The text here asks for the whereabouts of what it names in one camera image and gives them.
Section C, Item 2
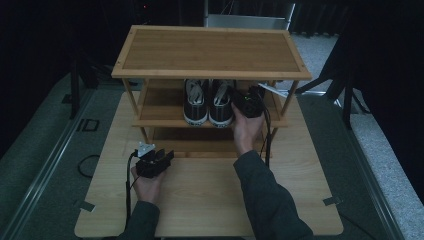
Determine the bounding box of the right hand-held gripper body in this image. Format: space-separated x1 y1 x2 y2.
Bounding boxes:
233 82 288 120

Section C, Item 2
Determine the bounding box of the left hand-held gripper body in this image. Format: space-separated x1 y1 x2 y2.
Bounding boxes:
134 141 168 179

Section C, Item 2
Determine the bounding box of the black white canvas sneaker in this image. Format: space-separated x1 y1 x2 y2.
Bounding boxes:
182 78 210 127
208 79 236 129

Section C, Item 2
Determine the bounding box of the wooden three-tier shoe rack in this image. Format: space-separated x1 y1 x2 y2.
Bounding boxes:
111 24 313 159

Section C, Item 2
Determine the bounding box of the person's left hand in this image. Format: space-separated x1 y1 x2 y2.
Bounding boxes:
130 164 167 205

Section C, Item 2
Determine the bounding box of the person's right hand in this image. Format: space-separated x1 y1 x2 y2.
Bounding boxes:
231 102 267 158

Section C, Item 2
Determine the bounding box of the white board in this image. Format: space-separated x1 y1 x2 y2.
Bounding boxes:
203 0 297 31

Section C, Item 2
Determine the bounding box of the black rectangular floor marker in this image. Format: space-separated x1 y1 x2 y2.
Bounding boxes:
75 118 101 133

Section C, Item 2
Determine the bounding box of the black metal stand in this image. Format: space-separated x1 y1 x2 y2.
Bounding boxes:
294 31 372 131
67 54 116 120

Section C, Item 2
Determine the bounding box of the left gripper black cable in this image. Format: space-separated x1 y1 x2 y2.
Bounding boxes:
124 150 140 229

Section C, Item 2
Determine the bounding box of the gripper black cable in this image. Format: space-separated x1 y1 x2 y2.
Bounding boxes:
124 150 140 229
260 99 273 169

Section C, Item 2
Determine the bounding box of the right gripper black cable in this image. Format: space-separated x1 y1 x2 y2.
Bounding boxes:
260 99 273 169

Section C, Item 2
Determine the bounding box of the black cable loop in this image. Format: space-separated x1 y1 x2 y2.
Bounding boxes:
77 154 101 179

